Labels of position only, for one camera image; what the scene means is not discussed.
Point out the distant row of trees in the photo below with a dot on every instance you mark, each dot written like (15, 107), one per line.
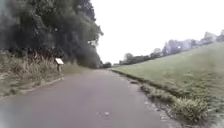
(140, 59)

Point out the grass slope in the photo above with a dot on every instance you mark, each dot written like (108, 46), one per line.
(186, 70)

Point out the grey asphalt path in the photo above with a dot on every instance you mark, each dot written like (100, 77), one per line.
(93, 100)

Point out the dark drainage ditch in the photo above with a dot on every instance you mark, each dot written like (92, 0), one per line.
(156, 89)

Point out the wood of dark trees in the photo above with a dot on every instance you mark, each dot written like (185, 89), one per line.
(50, 26)

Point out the overgrown grass verge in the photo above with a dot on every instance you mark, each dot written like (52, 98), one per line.
(26, 73)

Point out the white sign on post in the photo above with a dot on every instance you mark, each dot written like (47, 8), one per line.
(59, 61)

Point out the grass strip beside ditch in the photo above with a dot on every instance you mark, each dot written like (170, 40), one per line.
(190, 109)

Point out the building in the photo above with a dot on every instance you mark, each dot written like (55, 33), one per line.
(210, 36)

